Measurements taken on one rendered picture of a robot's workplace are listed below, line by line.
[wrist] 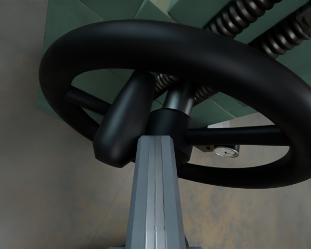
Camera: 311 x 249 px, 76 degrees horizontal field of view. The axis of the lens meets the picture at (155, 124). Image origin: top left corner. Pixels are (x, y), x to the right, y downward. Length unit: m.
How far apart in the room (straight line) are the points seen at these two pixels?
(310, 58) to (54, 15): 0.39
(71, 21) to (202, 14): 0.28
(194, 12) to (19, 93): 0.93
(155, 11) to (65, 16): 0.25
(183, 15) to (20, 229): 0.95
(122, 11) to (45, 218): 0.86
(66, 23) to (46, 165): 0.68
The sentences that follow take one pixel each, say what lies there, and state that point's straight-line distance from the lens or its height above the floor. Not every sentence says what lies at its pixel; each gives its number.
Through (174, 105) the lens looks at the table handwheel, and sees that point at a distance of 0.23.
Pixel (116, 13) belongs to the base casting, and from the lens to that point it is 0.37.
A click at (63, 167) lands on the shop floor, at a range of 1.01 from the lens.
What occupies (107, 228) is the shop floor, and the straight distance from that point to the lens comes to 1.09.
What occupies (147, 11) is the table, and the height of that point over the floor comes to 0.86.
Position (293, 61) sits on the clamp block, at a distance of 0.23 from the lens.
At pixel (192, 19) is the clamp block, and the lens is 0.21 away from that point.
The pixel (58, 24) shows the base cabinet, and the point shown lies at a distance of 0.46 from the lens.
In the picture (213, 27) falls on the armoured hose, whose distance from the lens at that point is 0.19.
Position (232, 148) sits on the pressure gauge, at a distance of 0.51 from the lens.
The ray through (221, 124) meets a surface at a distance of 0.61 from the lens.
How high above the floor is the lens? 1.00
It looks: 56 degrees down
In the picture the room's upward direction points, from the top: 69 degrees clockwise
